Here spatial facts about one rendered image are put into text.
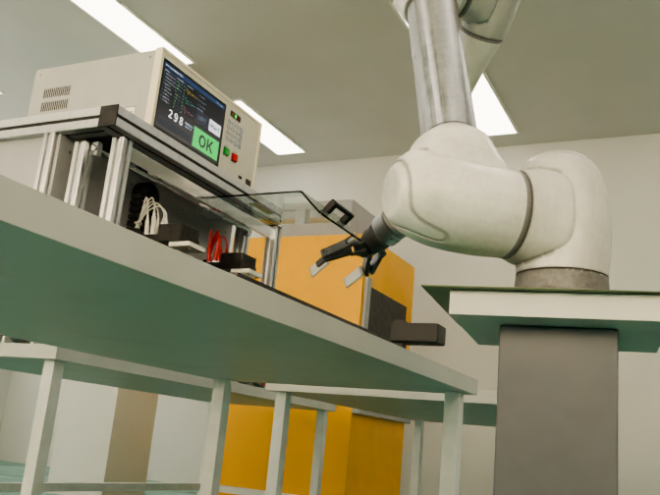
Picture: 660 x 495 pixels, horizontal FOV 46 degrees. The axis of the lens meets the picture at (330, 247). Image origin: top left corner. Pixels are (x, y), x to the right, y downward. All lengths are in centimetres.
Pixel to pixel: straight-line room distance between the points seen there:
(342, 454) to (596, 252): 406
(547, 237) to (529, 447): 33
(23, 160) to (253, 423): 403
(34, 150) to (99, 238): 76
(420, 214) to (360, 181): 652
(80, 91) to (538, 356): 122
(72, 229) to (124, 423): 479
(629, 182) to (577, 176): 571
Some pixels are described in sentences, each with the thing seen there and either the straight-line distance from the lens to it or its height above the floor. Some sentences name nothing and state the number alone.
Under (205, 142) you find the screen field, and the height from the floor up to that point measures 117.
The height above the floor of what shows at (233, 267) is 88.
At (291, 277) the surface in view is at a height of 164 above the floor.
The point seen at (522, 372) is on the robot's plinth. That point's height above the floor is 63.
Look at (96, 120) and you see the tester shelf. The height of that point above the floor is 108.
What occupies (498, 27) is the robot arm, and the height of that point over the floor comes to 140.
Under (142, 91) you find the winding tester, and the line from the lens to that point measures 182.
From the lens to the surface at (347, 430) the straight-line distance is 526.
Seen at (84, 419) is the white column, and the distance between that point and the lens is 583.
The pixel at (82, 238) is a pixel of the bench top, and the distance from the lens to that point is 101.
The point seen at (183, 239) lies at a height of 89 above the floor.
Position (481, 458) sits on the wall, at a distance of 686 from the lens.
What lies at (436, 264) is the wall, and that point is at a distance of 721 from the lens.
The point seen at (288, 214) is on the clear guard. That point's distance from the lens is 202.
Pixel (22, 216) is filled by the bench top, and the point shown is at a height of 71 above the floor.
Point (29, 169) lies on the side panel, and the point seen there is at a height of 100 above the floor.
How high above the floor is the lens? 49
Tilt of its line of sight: 14 degrees up
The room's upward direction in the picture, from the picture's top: 5 degrees clockwise
